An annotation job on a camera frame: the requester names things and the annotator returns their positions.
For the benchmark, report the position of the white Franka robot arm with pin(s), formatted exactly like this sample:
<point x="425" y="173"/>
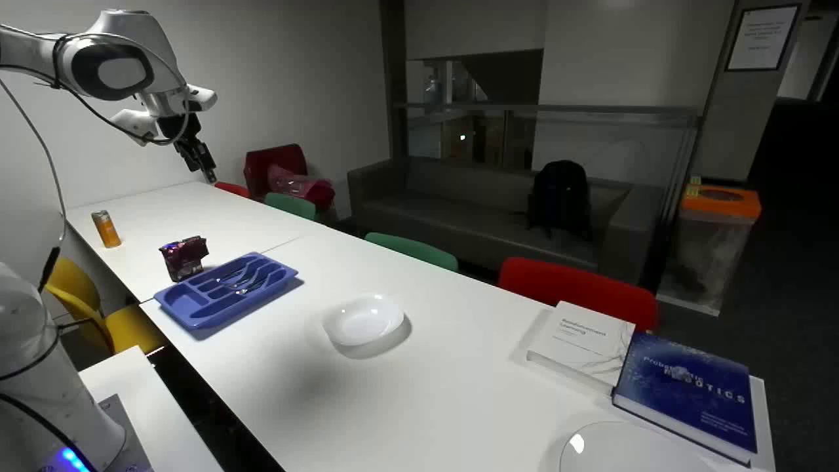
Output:
<point x="121" y="43"/>

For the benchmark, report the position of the dark red armchair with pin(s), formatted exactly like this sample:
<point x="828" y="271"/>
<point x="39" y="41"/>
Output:
<point x="279" y="158"/>

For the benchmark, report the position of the green chair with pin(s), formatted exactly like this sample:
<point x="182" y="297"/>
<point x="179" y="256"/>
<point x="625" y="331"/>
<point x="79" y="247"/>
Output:
<point x="289" y="207"/>
<point x="410" y="251"/>

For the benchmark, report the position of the purple snack bag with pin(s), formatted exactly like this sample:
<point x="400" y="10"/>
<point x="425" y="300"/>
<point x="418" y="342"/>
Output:
<point x="185" y="256"/>

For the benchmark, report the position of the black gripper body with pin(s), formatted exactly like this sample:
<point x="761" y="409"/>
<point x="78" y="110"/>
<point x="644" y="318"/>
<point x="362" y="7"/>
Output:
<point x="187" y="140"/>

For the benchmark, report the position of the blue cutlery tray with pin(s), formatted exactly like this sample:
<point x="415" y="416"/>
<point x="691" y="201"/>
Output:
<point x="226" y="289"/>

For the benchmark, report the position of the grey sofa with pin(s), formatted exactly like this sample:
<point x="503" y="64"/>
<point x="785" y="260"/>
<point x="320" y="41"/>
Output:
<point x="454" y="212"/>

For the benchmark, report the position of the bin with orange lid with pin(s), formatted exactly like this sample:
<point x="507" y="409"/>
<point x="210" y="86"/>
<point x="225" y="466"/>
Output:
<point x="711" y="245"/>

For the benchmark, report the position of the orange bottle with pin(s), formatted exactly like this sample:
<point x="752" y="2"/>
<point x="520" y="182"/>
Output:
<point x="106" y="229"/>

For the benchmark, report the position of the glass balustrade railing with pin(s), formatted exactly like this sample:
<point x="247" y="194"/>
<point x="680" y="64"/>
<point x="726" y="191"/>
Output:
<point x="542" y="112"/>

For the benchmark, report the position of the framed paper notice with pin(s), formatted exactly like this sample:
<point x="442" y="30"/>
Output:
<point x="761" y="38"/>

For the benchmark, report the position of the yellow chair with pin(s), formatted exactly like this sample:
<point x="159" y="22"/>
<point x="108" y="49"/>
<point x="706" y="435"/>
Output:
<point x="79" y="297"/>

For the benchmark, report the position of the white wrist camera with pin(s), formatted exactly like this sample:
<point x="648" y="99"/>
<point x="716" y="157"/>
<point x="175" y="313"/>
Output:
<point x="203" y="95"/>

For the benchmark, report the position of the white deep plate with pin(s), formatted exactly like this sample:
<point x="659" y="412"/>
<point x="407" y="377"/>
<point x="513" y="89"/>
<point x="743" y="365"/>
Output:
<point x="369" y="326"/>

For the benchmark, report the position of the pink cushion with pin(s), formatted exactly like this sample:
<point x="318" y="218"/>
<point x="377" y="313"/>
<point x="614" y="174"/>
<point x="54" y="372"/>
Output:
<point x="292" y="182"/>

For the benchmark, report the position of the blue book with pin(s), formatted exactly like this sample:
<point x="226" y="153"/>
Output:
<point x="691" y="395"/>

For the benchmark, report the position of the black backpack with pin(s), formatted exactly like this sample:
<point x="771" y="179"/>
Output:
<point x="560" y="199"/>

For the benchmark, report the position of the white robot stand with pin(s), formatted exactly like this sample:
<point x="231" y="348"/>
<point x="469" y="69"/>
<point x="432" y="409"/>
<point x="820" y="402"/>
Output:
<point x="149" y="395"/>

